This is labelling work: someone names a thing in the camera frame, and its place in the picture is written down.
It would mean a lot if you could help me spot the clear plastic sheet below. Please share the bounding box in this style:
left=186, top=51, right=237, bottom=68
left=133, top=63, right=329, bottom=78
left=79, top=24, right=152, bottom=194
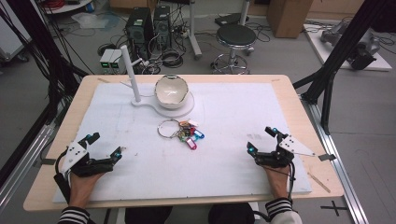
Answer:
left=71, top=12, right=110, bottom=31

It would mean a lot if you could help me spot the white power unit green display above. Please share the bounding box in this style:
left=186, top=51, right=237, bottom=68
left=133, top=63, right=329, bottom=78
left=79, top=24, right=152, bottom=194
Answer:
left=109, top=49, right=126, bottom=70
left=99, top=49, right=115, bottom=70

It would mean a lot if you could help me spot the large black computer tower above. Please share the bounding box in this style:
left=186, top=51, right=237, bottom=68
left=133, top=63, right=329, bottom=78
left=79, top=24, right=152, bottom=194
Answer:
left=124, top=7, right=155, bottom=61

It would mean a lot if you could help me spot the brown cardboard box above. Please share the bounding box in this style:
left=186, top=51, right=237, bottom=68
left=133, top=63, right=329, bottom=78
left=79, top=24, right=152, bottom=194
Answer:
left=266, top=0, right=314, bottom=39

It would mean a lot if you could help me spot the white stand with post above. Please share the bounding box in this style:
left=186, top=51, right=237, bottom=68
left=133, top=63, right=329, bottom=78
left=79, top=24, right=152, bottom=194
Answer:
left=120, top=45, right=196, bottom=119

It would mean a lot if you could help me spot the person's left leg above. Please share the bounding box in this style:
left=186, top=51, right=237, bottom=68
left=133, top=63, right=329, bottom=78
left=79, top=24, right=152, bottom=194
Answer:
left=124, top=206, right=174, bottom=224

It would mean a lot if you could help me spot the white floor platform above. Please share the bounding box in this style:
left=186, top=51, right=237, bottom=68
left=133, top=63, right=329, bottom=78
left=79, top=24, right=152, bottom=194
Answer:
left=303, top=20, right=393, bottom=72

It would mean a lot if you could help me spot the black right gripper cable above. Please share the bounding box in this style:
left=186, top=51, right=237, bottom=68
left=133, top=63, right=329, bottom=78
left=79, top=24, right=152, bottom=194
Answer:
left=287, top=161, right=297, bottom=203

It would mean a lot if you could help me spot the person's leg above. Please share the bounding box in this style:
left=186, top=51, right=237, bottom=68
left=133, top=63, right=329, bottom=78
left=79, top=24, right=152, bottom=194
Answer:
left=124, top=206, right=174, bottom=224
left=207, top=203, right=257, bottom=224

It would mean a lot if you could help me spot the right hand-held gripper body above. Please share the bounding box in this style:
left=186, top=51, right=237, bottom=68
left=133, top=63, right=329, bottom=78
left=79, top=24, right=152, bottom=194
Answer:
left=255, top=133, right=316, bottom=169

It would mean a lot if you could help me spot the person's right hand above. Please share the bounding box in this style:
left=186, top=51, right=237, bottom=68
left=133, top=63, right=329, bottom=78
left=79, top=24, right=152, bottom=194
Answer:
left=261, top=164, right=292, bottom=200

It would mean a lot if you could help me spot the black metal frame stand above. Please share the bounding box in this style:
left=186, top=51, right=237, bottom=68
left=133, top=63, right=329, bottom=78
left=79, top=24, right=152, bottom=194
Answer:
left=292, top=0, right=396, bottom=135
left=0, top=0, right=91, bottom=189

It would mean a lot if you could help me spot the key ring with coloured tags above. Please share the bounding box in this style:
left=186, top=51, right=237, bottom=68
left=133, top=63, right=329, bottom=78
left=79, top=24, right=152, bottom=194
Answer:
left=157, top=119, right=206, bottom=151

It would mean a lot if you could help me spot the black round stool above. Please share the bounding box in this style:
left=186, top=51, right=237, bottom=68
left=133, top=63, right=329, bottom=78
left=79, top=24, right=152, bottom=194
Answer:
left=210, top=23, right=258, bottom=76

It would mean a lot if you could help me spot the person's right leg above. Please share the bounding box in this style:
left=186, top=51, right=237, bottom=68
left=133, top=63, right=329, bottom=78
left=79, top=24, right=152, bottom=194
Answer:
left=207, top=203, right=257, bottom=224

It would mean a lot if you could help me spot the slim black computer tower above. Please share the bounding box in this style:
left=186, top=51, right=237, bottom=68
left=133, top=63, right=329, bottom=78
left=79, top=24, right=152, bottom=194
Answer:
left=152, top=5, right=173, bottom=51

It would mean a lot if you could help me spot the white desk leg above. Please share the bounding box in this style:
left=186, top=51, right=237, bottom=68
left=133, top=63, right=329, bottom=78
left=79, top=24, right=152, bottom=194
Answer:
left=187, top=0, right=204, bottom=61

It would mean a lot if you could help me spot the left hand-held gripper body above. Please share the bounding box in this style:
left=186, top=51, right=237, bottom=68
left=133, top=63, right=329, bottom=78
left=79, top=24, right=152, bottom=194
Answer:
left=60, top=141, right=115, bottom=178

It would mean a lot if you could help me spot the thin wooden stick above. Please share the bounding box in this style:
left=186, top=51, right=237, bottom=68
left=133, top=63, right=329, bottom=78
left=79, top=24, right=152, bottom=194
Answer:
left=307, top=171, right=332, bottom=194

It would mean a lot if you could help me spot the white eggshell-shaped bowl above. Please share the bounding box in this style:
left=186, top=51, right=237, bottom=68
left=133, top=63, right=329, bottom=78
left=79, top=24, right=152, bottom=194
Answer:
left=154, top=74, right=191, bottom=110

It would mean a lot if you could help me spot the grey and black robot device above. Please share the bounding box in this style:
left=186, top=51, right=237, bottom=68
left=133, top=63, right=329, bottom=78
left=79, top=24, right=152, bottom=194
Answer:
left=319, top=21, right=381, bottom=71

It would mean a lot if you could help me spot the aluminium floor rail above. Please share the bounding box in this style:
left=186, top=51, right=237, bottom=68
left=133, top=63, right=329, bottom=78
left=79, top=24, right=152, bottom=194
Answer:
left=300, top=92, right=371, bottom=224
left=0, top=123, right=58, bottom=213

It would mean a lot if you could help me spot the round white table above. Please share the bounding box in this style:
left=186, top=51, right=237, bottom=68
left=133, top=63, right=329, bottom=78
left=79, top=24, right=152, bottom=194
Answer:
left=39, top=0, right=95, bottom=15

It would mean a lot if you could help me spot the coiled black cable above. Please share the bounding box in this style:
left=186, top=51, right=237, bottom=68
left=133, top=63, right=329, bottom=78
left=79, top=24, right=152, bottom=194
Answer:
left=161, top=49, right=185, bottom=69

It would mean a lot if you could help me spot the person's left hand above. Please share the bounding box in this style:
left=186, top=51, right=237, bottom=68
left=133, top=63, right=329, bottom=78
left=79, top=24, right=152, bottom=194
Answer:
left=68, top=171, right=106, bottom=209

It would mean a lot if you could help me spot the white foam board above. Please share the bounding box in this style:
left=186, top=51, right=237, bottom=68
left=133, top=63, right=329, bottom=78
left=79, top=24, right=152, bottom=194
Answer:
left=52, top=81, right=313, bottom=204

